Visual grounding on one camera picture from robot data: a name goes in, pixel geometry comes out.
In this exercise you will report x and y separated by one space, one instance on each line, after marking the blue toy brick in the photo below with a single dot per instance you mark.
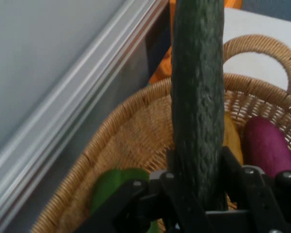
274 9

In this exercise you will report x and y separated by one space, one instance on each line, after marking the woven wicker basket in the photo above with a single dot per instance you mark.
133 136

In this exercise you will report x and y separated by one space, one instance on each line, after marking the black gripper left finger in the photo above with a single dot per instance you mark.
145 206

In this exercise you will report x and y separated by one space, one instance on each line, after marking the aluminium rail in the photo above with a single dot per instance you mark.
63 102

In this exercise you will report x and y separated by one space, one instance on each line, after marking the magenta sweet potato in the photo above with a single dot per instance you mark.
266 145

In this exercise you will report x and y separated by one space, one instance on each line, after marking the long dark green cucumber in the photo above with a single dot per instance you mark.
198 97

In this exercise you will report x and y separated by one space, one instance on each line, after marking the green bell pepper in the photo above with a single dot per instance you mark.
116 184

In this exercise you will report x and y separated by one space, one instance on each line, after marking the yellow-brown potato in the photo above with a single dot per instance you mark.
231 138

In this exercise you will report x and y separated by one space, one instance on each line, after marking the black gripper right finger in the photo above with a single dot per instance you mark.
262 199

